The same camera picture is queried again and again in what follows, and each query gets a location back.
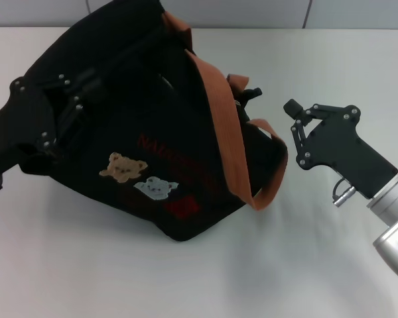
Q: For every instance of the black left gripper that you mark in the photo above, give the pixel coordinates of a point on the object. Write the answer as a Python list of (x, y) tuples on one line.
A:
[(20, 122)]

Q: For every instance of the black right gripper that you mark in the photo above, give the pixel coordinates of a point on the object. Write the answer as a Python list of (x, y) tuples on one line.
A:
[(341, 142)]

